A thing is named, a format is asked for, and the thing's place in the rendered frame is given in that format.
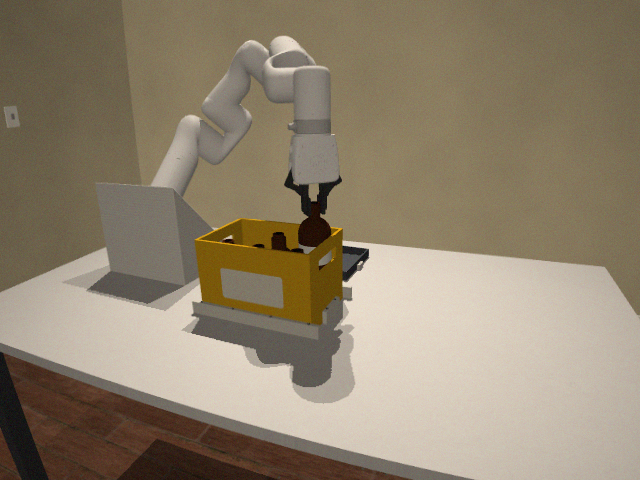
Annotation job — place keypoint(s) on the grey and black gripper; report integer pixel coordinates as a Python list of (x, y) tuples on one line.
[(318, 163)]

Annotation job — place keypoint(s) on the yellow crate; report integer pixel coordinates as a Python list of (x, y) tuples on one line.
[(263, 280)]

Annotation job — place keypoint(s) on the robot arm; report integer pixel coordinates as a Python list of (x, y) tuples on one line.
[(283, 74)]

